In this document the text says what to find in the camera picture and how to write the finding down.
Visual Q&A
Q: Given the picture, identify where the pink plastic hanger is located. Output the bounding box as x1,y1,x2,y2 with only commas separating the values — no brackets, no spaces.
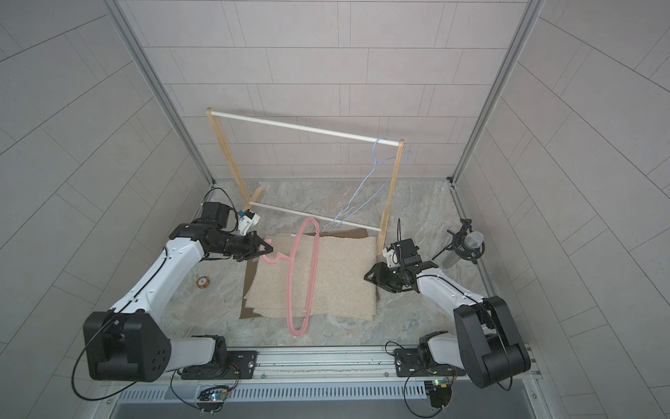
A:
261,216,320,337

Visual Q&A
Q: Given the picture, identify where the beige scarf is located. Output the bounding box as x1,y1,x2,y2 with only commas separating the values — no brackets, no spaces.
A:
245,235,377,321

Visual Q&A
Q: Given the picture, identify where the brown striped scarf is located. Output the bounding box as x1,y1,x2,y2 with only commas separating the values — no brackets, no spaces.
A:
239,228,368,319

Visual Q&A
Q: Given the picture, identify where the light blue wire hanger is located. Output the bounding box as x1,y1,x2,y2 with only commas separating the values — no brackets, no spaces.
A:
332,138,413,229

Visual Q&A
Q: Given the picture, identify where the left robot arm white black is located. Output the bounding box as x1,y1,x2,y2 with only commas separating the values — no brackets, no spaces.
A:
83,202,273,382

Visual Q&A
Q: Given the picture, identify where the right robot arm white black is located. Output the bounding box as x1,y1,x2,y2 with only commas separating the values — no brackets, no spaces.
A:
364,239,531,389

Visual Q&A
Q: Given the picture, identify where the wooden clothes rack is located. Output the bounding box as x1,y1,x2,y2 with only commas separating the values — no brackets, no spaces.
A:
206,108,405,256

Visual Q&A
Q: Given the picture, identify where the gold chess piece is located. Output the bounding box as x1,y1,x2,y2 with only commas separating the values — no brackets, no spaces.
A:
196,276,210,289

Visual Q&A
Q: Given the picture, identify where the right circuit board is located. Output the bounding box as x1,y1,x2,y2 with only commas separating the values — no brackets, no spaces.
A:
424,381,453,410

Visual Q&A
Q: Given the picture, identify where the circuit board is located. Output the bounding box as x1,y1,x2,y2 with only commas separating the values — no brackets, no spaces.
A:
424,381,453,410
195,385,235,415

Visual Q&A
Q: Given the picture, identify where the left circuit board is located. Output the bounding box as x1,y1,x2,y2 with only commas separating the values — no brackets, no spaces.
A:
195,385,235,415

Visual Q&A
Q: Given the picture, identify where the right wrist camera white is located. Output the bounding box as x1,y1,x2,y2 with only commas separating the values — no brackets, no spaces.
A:
382,246,400,268

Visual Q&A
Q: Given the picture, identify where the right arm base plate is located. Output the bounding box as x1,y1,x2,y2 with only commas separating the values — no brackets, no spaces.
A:
393,347,466,377

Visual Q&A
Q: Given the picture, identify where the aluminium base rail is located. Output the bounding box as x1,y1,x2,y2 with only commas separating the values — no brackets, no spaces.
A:
98,342,543,389

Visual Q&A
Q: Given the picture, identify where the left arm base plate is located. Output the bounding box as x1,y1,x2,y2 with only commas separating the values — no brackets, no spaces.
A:
178,351,258,381

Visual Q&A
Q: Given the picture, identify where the left aluminium corner post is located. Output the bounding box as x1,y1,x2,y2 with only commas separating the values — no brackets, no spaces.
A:
101,0,216,185

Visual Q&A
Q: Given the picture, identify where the aluminium corner post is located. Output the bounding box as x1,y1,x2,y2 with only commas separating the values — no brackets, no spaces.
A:
450,0,544,188
101,0,216,185

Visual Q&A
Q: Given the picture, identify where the right aluminium corner post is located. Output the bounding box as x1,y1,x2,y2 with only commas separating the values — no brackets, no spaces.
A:
450,0,544,188

